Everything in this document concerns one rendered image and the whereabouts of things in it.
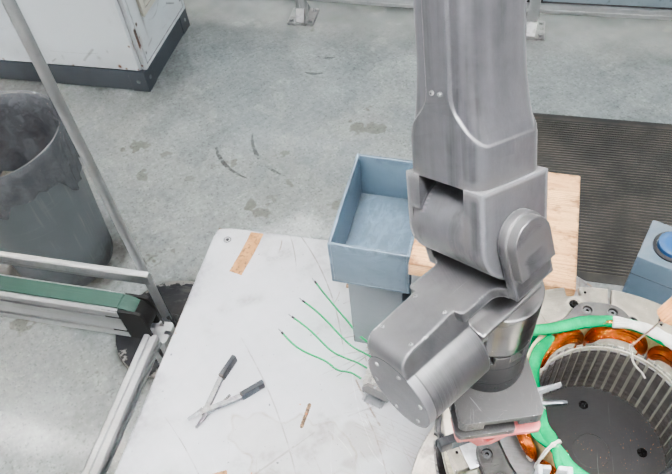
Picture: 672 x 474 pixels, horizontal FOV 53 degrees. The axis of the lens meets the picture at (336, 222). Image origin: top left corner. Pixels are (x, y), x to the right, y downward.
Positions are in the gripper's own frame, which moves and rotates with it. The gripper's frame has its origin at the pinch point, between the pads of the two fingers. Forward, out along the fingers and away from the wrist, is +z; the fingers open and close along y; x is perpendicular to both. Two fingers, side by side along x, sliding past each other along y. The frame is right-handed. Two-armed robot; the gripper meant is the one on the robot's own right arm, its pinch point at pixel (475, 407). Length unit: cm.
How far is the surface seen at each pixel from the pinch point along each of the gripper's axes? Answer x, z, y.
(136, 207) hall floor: -77, 119, -139
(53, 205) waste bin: -87, 80, -108
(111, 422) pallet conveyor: -51, 48, -26
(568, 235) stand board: 18.7, 10.5, -25.1
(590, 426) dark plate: 14.5, 14.7, -2.3
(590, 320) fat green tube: 13.5, 1.4, -7.9
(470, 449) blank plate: -0.2, 7.1, 1.2
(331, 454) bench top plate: -14.8, 39.0, -12.2
